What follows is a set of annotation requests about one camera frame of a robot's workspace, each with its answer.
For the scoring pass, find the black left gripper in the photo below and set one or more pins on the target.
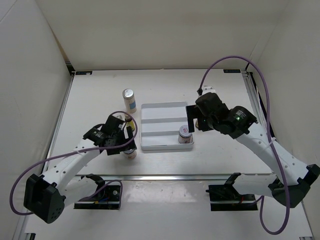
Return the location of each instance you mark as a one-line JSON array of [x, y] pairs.
[[116, 150]]

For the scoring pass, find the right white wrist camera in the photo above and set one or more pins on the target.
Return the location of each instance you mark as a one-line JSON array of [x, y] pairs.
[[206, 89]]

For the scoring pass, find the white divided tray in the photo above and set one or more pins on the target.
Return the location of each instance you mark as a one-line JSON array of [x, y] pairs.
[[160, 125]]

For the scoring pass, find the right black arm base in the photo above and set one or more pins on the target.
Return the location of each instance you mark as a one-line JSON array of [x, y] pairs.
[[224, 197]]

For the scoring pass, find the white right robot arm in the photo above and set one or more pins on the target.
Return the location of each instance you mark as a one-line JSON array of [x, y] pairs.
[[290, 180]]

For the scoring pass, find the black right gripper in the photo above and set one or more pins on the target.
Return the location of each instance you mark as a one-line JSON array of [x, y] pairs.
[[193, 112]]

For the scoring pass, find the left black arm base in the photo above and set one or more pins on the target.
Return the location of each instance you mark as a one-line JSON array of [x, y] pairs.
[[108, 196]]

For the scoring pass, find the tall blue-label shaker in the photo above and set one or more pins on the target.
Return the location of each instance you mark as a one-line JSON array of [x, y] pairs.
[[129, 100]]

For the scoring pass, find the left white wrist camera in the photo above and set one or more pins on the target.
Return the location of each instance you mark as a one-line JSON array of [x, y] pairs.
[[120, 117]]

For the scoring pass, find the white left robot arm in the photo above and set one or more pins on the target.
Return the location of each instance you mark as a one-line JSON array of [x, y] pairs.
[[47, 195]]

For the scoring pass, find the white-lid spice jar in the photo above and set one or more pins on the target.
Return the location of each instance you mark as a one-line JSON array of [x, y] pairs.
[[130, 154], [185, 137]]

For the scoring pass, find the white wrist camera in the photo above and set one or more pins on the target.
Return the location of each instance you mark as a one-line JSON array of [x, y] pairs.
[[120, 117], [206, 89]]

